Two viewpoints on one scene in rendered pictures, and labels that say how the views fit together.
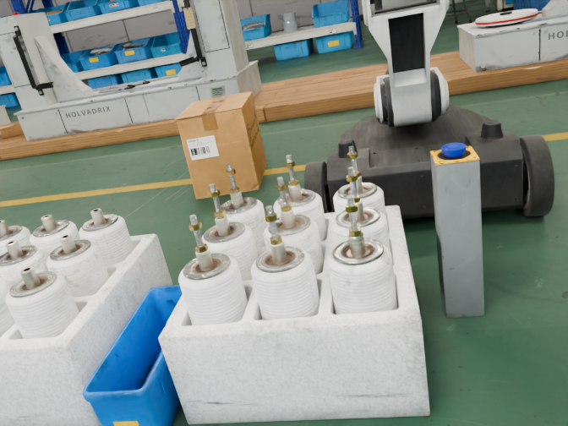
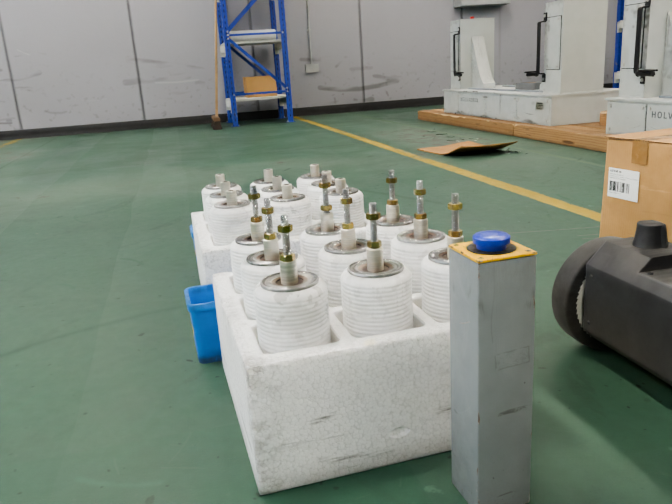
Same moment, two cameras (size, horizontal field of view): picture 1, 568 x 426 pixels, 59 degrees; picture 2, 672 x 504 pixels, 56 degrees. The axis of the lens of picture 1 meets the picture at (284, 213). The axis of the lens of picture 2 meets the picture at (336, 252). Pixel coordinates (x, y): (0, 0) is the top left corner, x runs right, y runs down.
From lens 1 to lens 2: 0.89 m
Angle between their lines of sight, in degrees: 59
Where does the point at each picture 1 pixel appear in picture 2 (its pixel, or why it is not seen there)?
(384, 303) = (269, 343)
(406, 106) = not seen: outside the picture
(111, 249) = not seen: hidden behind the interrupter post
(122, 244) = (340, 218)
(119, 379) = not seen: hidden behind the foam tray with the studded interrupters
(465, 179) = (467, 285)
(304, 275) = (257, 278)
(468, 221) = (468, 351)
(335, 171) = (603, 255)
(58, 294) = (231, 218)
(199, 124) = (628, 151)
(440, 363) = (354, 491)
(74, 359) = (208, 267)
